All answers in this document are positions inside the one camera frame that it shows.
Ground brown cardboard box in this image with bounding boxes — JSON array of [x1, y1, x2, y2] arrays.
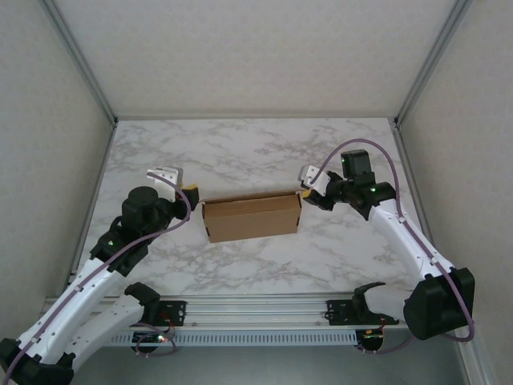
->
[[200, 191, 303, 245]]

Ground small circuit board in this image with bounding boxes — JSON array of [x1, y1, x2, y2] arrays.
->
[[131, 331, 168, 347], [357, 330, 385, 351]]

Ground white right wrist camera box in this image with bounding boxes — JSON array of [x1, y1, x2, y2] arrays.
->
[[297, 164, 330, 192]]

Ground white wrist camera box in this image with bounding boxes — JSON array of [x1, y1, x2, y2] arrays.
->
[[147, 166, 185, 201], [297, 164, 330, 192]]

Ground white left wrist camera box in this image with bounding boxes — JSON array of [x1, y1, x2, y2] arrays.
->
[[147, 166, 185, 201]]

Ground aluminium table edge rail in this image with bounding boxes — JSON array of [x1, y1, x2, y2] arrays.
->
[[115, 115, 398, 122]]

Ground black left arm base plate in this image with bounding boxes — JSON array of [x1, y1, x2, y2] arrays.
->
[[154, 299, 188, 326]]

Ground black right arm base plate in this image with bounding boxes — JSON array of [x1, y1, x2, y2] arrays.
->
[[326, 298, 401, 326]]

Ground aluminium mounting rail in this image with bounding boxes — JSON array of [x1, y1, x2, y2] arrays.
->
[[46, 294, 410, 330]]

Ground grey slotted cable duct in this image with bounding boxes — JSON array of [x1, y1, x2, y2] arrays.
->
[[110, 330, 359, 347]]

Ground short aluminium frame post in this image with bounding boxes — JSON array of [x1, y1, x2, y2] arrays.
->
[[458, 342, 495, 385]]

